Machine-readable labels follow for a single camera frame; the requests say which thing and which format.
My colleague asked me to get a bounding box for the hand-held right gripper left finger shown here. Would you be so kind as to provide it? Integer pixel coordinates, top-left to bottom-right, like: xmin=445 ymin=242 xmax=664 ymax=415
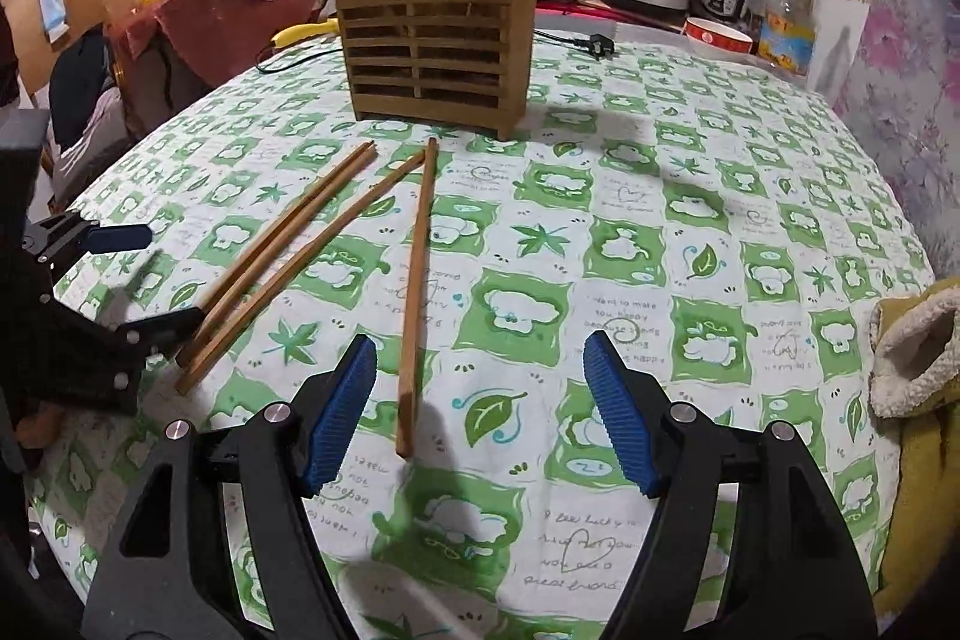
xmin=79 ymin=332 xmax=378 ymax=640

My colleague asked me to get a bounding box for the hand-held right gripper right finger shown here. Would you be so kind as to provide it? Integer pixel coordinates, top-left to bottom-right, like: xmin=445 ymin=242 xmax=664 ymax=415
xmin=583 ymin=332 xmax=880 ymax=640

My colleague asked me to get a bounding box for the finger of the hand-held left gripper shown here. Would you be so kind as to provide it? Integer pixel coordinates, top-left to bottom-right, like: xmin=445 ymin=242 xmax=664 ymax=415
xmin=26 ymin=209 xmax=155 ymax=283
xmin=56 ymin=302 xmax=206 ymax=416

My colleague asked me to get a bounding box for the long brown chopstick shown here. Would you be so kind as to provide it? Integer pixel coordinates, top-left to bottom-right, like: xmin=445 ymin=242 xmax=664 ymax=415
xmin=191 ymin=145 xmax=377 ymax=348
xmin=396 ymin=137 xmax=440 ymax=459
xmin=176 ymin=151 xmax=428 ymax=395
xmin=174 ymin=140 xmax=374 ymax=365

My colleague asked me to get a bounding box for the wooden slatted chopstick holder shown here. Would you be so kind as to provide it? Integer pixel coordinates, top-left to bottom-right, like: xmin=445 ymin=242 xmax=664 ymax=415
xmin=334 ymin=0 xmax=541 ymax=137

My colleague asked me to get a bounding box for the person's left hand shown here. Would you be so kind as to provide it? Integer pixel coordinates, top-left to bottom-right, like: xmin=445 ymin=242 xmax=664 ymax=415
xmin=15 ymin=404 xmax=65 ymax=450

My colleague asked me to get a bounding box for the dark jacket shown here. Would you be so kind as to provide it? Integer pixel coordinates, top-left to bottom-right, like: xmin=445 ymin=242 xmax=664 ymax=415
xmin=49 ymin=26 xmax=125 ymax=150

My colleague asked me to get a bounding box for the green white printed tablecloth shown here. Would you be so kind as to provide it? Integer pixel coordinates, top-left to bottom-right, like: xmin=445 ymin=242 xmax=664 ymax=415
xmin=26 ymin=21 xmax=938 ymax=640

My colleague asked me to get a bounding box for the red cloth covered table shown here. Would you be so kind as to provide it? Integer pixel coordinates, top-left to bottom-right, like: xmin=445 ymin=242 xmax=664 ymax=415
xmin=105 ymin=0 xmax=323 ymax=124

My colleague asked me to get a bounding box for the blue face mask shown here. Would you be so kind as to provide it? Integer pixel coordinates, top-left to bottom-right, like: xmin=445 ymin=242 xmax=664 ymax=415
xmin=36 ymin=0 xmax=72 ymax=41

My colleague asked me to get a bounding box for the yellow fleece-lined garment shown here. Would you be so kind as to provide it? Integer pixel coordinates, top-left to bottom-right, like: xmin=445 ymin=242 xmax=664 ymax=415
xmin=868 ymin=276 xmax=960 ymax=618

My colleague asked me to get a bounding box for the red white bowl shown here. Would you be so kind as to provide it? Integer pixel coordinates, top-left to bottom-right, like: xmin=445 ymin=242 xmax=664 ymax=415
xmin=682 ymin=16 xmax=755 ymax=60

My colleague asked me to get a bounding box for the pink floral quilt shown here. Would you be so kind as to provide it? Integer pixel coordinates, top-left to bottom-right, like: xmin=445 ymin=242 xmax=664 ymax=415
xmin=832 ymin=0 xmax=960 ymax=281

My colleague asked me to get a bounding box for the white cover gold trim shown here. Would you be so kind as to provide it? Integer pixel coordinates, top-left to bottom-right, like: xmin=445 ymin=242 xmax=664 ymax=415
xmin=806 ymin=0 xmax=875 ymax=101

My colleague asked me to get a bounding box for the clear bottle yellow label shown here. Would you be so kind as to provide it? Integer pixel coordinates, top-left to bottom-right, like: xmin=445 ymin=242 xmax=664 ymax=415
xmin=757 ymin=0 xmax=820 ymax=79

